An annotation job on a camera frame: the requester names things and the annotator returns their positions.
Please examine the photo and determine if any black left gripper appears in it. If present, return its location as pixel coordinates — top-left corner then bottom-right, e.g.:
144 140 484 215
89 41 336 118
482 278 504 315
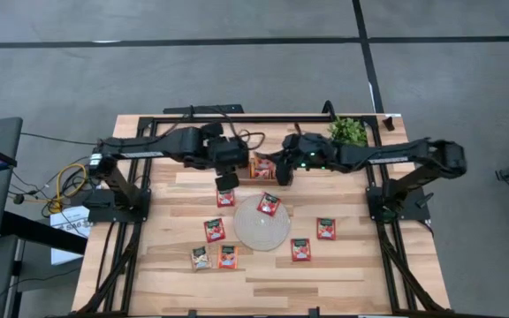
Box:
201 123 251 173

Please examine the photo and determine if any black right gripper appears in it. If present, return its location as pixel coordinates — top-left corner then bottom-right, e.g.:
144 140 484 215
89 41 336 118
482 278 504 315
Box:
254 132 339 171

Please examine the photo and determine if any red tea bag packet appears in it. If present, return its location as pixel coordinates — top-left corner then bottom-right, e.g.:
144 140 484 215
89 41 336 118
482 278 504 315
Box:
290 238 312 262
256 192 282 217
203 218 227 244
316 217 337 241
216 189 236 208

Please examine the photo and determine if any beige tea bag packet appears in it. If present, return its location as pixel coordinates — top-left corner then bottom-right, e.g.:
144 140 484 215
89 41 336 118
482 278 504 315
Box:
191 246 213 271

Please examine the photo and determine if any brown wooden compartment box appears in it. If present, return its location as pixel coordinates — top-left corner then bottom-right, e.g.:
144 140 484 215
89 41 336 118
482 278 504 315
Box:
235 156 294 186

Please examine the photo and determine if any black flat mounting bar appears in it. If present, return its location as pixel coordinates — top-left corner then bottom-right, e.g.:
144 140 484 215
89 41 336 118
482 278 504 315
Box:
163 103 245 116

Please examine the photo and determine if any round woven beige placemat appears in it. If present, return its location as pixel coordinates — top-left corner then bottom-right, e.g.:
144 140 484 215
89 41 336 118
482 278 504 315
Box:
233 194 292 254

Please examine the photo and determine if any green plant in white pot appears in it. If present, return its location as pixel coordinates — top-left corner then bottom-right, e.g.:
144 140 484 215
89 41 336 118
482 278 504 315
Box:
327 116 369 148

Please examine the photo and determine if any white printed paper sheet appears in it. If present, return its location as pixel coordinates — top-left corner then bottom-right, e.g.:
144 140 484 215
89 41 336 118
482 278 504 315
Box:
49 205 92 266

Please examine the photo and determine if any black floor beam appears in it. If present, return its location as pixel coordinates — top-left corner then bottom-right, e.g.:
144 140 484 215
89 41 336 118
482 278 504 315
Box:
0 210 88 256

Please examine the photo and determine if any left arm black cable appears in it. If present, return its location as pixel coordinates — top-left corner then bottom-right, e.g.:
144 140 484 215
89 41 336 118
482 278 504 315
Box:
187 104 267 154

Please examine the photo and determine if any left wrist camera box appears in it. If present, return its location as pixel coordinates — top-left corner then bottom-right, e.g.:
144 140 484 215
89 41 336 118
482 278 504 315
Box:
215 172 241 193

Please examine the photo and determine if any black aluminium table frame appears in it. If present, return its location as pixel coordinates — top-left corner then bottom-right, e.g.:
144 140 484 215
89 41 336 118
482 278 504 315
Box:
75 113 452 317

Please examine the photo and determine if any thin black floor cable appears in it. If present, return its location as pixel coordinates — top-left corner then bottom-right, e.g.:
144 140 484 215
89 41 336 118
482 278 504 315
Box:
19 131 101 147

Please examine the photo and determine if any yellow cable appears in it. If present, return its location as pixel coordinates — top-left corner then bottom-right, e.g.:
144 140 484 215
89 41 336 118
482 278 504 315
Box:
53 162 88 214

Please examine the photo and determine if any black cable bundle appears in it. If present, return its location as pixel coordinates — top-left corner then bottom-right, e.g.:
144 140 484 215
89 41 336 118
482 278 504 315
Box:
9 156 101 213

